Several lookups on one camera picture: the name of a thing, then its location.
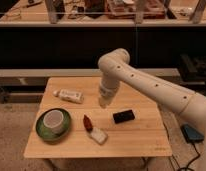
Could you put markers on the white plastic bottle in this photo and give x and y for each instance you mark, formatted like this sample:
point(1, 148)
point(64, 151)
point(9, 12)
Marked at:
point(67, 95)

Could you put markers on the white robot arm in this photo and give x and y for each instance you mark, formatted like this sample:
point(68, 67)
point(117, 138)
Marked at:
point(187, 103)

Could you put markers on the blue foot pedal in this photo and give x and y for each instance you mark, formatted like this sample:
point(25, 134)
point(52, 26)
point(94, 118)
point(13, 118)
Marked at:
point(191, 135)

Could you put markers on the green round plate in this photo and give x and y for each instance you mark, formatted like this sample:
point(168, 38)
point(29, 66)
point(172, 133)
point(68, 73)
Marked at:
point(46, 134)

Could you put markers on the long wooden workbench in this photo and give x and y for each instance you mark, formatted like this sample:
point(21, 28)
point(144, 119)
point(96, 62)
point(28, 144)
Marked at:
point(39, 77)

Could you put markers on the white cup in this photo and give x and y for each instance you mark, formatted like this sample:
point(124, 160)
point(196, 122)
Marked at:
point(54, 121)

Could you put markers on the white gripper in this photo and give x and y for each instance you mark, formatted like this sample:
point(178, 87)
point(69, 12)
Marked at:
point(107, 89)

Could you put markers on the wooden folding table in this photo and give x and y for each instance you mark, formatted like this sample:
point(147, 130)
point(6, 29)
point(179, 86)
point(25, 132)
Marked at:
point(145, 136)

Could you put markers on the black rectangular box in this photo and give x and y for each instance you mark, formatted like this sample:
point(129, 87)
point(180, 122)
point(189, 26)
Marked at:
point(123, 116)

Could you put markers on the white wrapped packet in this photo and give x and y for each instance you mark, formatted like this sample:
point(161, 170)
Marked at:
point(98, 135)

